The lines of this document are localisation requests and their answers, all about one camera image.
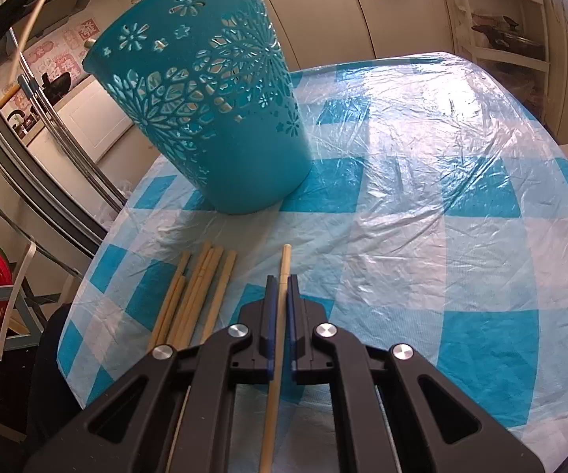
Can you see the black chair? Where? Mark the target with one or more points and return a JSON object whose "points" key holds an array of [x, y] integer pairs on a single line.
{"points": [[47, 384]]}

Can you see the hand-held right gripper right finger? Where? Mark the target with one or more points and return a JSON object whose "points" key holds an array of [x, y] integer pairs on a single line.
{"points": [[292, 315]]}

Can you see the white shelf rack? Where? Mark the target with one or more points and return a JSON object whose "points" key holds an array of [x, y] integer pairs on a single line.
{"points": [[530, 10]]}

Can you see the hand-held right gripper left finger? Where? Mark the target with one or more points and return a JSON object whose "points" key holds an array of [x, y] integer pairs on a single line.
{"points": [[271, 325]]}

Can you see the light blue frame rack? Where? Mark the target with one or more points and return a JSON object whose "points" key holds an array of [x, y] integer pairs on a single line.
{"points": [[15, 315]]}

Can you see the blue white checkered tablecloth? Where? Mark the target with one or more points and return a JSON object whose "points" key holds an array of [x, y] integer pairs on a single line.
{"points": [[412, 256]]}

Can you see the pink wall stickers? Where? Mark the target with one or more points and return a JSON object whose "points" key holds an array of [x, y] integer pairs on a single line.
{"points": [[62, 54]]}

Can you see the teal perforated plastic basket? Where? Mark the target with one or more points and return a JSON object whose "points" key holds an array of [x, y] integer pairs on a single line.
{"points": [[244, 157]]}

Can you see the metal mop poles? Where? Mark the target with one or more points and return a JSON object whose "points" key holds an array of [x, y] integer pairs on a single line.
{"points": [[62, 128]]}

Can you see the pile of bamboo chopsticks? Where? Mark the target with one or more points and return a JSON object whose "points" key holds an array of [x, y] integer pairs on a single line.
{"points": [[200, 286]]}

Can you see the dark kettle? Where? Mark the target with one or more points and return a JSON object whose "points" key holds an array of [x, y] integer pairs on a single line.
{"points": [[17, 123]]}

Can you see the white kitchen cabinets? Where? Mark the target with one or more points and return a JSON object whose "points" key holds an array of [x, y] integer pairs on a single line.
{"points": [[402, 24]]}

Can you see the dark pot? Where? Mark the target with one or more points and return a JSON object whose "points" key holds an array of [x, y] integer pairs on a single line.
{"points": [[506, 34]]}

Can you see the black wok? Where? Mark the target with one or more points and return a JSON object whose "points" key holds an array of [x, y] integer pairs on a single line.
{"points": [[57, 83]]}

